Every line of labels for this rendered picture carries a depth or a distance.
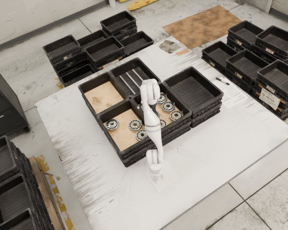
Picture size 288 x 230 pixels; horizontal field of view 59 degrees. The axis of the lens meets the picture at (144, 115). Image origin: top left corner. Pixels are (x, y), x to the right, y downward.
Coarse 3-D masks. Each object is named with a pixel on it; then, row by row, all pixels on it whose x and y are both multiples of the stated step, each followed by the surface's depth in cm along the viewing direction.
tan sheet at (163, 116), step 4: (168, 100) 208; (156, 108) 204; (160, 108) 204; (176, 108) 202; (160, 112) 201; (160, 116) 199; (164, 116) 198; (168, 116) 198; (176, 116) 197; (168, 120) 196
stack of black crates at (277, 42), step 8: (264, 32) 284; (272, 32) 291; (280, 32) 283; (256, 40) 281; (264, 40) 273; (272, 40) 287; (280, 40) 286; (256, 48) 287; (264, 48) 279; (272, 48) 270; (280, 48) 262; (264, 56) 284; (272, 56) 274; (280, 56) 268
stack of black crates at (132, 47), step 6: (132, 36) 329; (138, 36) 334; (144, 36) 331; (120, 42) 326; (126, 42) 331; (132, 42) 336; (138, 42) 335; (144, 42) 333; (150, 42) 314; (126, 48) 330; (132, 48) 328; (138, 48) 310; (126, 54) 307
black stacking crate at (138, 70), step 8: (128, 64) 230; (136, 64) 235; (112, 72) 226; (120, 72) 231; (128, 72) 235; (136, 72) 234; (144, 72) 231; (120, 80) 229; (128, 80) 228; (136, 80) 227; (128, 88) 222; (136, 88) 221
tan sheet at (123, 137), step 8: (128, 112) 205; (120, 120) 201; (128, 120) 200; (120, 128) 197; (128, 128) 196; (144, 128) 194; (112, 136) 193; (120, 136) 192; (128, 136) 191; (120, 144) 188; (128, 144) 187
